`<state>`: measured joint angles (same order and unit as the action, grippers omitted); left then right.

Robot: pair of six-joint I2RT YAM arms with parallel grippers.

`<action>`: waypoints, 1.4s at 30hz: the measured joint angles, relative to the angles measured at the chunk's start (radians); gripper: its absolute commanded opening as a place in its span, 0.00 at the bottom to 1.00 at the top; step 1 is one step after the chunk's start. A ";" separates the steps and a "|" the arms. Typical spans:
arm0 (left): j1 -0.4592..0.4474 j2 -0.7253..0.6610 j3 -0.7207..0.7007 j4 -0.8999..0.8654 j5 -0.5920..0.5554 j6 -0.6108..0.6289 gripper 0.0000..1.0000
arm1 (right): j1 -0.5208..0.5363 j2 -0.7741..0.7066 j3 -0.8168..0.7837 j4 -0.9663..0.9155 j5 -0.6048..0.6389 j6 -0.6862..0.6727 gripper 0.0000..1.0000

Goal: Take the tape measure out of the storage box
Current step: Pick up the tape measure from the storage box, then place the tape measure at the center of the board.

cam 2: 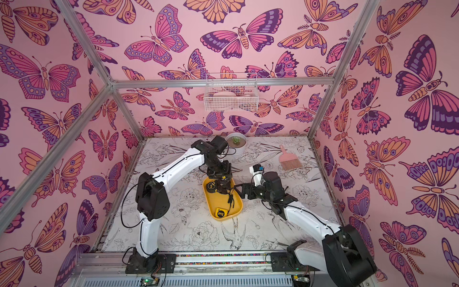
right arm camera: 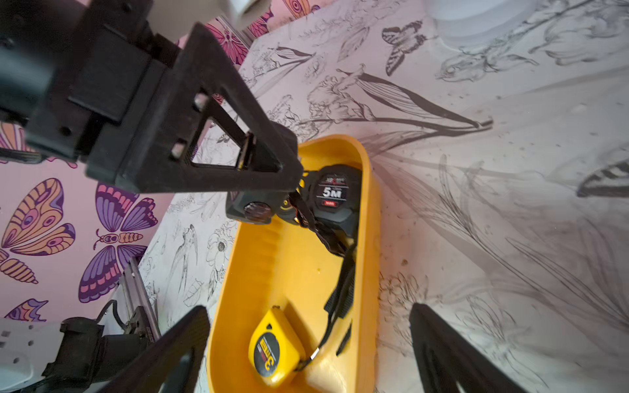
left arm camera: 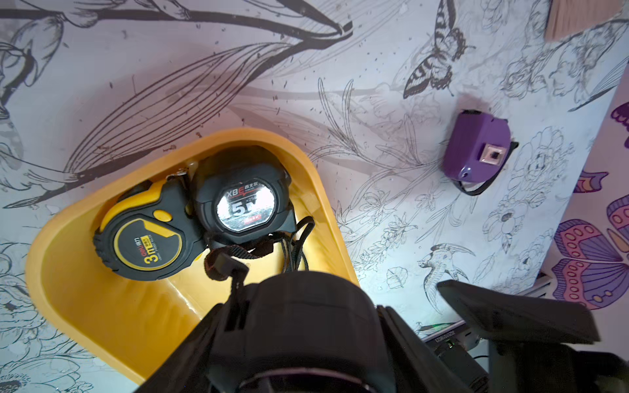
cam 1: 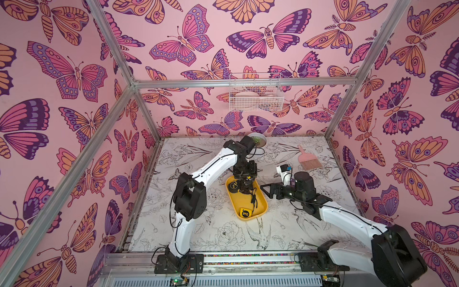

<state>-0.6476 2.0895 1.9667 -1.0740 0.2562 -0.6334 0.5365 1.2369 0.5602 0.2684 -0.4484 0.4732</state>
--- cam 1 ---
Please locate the pink hand brush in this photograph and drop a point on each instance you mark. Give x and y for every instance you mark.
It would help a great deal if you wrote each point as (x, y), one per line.
(308, 161)

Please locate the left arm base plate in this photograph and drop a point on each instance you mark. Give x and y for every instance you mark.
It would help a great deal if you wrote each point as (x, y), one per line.
(169, 264)

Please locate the black round tape measure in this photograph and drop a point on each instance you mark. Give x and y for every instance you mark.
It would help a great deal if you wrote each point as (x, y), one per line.
(233, 187)

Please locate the white plant pot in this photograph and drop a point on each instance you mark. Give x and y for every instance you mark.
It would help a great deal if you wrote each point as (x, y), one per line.
(259, 139)

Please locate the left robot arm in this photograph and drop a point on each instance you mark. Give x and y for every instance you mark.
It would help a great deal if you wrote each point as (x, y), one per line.
(190, 197)

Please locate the small yellow tape measure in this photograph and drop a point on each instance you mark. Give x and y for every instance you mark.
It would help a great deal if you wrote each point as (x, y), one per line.
(245, 213)

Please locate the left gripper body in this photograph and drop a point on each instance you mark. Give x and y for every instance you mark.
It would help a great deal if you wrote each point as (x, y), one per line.
(246, 170)

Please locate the yellow storage tray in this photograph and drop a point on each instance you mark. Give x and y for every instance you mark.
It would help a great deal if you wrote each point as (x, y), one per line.
(255, 201)

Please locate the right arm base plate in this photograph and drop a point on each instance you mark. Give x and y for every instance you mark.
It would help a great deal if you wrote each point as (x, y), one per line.
(319, 260)

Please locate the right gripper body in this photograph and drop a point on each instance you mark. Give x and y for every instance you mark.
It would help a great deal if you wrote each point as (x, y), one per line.
(278, 191)

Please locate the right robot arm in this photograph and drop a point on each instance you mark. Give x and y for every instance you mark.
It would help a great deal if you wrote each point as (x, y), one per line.
(389, 253)

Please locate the aluminium front rail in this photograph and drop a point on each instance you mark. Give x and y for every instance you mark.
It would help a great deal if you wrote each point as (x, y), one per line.
(217, 263)

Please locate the white wire basket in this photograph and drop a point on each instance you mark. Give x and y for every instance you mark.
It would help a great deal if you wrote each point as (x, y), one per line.
(255, 94)

